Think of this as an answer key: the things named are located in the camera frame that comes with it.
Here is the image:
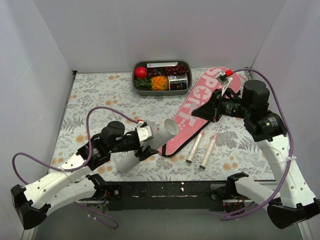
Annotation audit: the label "white shuttlecock tube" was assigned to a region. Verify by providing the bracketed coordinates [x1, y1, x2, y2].
[117, 118, 180, 174]

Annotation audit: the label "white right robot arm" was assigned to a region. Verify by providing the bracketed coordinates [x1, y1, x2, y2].
[191, 80, 320, 229]

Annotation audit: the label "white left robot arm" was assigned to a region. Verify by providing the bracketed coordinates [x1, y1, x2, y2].
[10, 121, 158, 230]

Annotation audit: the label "left badminton racket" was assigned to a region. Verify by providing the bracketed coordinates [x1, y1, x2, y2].
[185, 74, 253, 164]

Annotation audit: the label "badminton racket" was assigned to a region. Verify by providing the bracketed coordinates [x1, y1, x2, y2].
[185, 74, 253, 164]
[199, 117, 224, 170]

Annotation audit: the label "right badminton racket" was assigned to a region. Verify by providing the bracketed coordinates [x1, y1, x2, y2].
[199, 117, 224, 170]

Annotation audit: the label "pink racket cover bag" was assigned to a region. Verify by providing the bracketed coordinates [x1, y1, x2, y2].
[159, 66, 228, 158]

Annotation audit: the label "shiny patterned can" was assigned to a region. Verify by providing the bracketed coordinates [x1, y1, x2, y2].
[167, 74, 188, 91]

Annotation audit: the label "floral table mat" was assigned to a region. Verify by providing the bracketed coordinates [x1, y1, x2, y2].
[51, 72, 274, 182]

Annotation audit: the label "dark red grapes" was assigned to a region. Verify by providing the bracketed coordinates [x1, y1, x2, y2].
[147, 64, 189, 78]

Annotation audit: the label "grey plastic tray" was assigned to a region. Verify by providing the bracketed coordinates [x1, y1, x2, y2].
[132, 60, 193, 96]

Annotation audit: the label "orange flower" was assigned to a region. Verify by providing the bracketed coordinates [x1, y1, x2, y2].
[150, 76, 169, 91]

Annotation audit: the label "green leafy sprig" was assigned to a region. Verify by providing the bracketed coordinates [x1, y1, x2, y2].
[134, 78, 152, 91]

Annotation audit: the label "red apple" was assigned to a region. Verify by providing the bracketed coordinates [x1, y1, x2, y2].
[134, 66, 148, 79]

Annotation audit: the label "white label strip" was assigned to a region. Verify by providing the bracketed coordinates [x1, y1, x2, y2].
[146, 62, 178, 68]

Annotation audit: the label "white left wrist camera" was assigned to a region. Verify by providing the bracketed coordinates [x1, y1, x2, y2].
[135, 120, 154, 143]

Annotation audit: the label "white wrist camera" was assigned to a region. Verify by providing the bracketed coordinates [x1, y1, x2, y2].
[135, 120, 154, 143]
[215, 69, 233, 97]

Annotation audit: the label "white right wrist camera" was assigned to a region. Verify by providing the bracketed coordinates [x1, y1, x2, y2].
[215, 69, 233, 97]

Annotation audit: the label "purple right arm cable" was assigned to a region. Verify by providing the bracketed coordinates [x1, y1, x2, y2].
[219, 68, 292, 221]

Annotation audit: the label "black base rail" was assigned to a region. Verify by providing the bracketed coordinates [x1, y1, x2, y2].
[107, 180, 250, 212]

